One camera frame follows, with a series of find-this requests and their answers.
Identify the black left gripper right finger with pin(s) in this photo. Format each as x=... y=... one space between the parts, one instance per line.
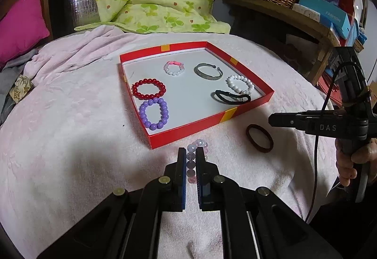
x=215 y=191

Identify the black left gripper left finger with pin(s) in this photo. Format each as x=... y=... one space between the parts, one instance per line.
x=168 y=192

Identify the dark maroon hair band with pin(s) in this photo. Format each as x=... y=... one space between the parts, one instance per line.
x=259 y=138

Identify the silver metal bangle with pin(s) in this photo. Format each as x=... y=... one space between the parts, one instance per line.
x=208 y=71

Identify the person's right hand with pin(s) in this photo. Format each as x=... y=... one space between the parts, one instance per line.
x=345 y=163

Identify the wooden shelf table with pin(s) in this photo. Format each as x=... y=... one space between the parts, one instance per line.
x=326 y=38

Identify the red shallow tray box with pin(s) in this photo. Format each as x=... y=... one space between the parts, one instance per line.
x=191 y=101

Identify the light pink fleece blanket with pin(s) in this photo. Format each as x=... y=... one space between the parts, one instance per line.
x=75 y=138

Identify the blue fashion box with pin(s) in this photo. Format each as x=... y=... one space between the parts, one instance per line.
x=333 y=13

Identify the small patterned fabric pouch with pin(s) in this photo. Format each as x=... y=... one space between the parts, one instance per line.
x=21 y=88

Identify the grey bed sheet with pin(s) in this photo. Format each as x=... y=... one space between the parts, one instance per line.
x=9 y=74

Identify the magenta pillow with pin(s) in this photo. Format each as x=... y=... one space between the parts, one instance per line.
x=22 y=28

